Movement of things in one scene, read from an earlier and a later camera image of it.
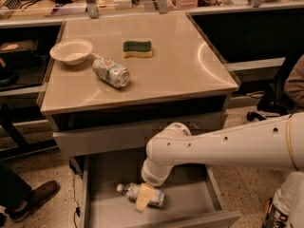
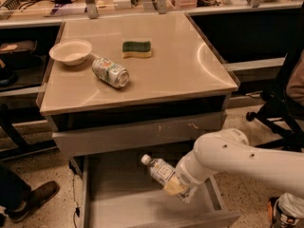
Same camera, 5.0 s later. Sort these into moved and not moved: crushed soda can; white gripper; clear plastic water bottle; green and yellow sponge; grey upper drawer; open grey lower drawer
Moved: white gripper; clear plastic water bottle
Not moved: open grey lower drawer; grey upper drawer; crushed soda can; green and yellow sponge
